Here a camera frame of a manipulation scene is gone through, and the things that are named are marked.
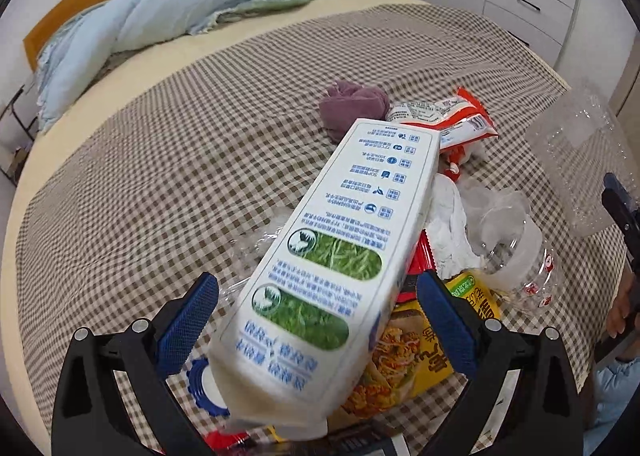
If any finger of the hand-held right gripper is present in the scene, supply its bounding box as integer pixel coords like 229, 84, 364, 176
601, 172, 640, 243

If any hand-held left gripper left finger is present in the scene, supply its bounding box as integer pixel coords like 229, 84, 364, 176
51, 272, 221, 456

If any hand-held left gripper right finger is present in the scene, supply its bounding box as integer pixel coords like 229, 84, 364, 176
416, 269, 585, 456

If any clear plastic cup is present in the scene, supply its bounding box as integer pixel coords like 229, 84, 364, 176
522, 78, 633, 237

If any clear plastic bowl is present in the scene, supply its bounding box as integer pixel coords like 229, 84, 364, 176
461, 189, 546, 287

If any white plastic bag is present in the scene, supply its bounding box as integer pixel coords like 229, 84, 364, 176
425, 172, 483, 273

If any red black snack packet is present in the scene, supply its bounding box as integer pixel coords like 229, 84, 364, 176
204, 430, 251, 456

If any white milk carton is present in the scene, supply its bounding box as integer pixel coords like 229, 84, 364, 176
207, 118, 442, 441

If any red white snack packet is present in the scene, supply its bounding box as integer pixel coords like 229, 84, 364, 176
386, 87, 500, 153

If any purple cloth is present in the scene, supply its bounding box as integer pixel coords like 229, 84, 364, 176
319, 80, 391, 141

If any person's right forearm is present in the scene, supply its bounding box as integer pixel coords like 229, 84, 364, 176
582, 356, 640, 456

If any person's right hand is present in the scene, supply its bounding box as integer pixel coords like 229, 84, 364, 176
606, 276, 640, 337

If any yellow snack packet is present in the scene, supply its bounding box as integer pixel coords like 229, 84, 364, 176
342, 271, 502, 419

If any clear crumpled plastic wrapper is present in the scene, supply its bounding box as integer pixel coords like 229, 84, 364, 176
220, 206, 286, 307

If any beige door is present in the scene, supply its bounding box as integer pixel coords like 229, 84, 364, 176
607, 30, 640, 119

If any brown checked blanket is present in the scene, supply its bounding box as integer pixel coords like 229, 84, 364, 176
10, 3, 626, 456

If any red white crumpled wrapper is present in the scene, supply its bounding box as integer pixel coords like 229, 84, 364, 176
439, 145, 490, 185

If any light blue duvet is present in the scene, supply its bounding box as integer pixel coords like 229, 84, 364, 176
35, 0, 340, 137

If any black frame bedside table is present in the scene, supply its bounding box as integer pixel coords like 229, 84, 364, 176
0, 86, 37, 183

